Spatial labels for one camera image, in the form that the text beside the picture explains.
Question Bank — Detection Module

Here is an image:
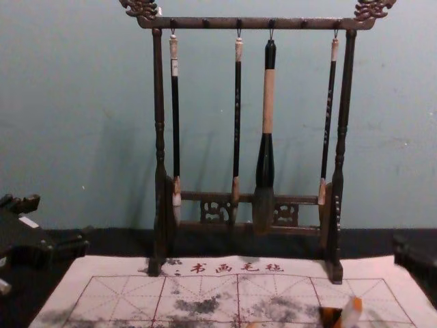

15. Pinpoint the white felt mat, red grid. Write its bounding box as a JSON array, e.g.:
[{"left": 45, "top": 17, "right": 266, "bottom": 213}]
[{"left": 29, "top": 254, "right": 437, "bottom": 328}]

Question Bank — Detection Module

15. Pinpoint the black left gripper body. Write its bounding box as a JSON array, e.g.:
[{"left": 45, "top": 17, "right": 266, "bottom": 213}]
[{"left": 0, "top": 210, "right": 57, "bottom": 275}]

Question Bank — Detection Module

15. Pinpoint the dark amber holder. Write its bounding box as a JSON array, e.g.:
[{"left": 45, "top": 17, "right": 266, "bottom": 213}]
[{"left": 318, "top": 306, "right": 345, "bottom": 328}]

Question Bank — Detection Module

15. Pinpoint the dark carved wooden brush rack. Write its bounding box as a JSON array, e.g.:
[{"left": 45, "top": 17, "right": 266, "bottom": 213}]
[{"left": 118, "top": 0, "right": 399, "bottom": 286}]

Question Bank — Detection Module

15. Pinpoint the slim black calligraphy brush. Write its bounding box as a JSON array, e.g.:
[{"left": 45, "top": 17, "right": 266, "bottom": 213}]
[
  {"left": 231, "top": 27, "right": 244, "bottom": 222},
  {"left": 317, "top": 27, "right": 341, "bottom": 206}
]

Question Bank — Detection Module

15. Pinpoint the large brush with tan grip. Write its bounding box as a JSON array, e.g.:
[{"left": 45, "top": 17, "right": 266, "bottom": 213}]
[{"left": 251, "top": 27, "right": 277, "bottom": 236}]

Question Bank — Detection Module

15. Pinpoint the black brush with white label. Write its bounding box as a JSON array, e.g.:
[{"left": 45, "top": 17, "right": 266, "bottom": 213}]
[{"left": 168, "top": 31, "right": 183, "bottom": 223}]

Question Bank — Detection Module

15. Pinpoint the black table cloth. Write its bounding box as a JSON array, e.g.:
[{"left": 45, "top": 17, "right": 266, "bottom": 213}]
[{"left": 0, "top": 223, "right": 437, "bottom": 328}]

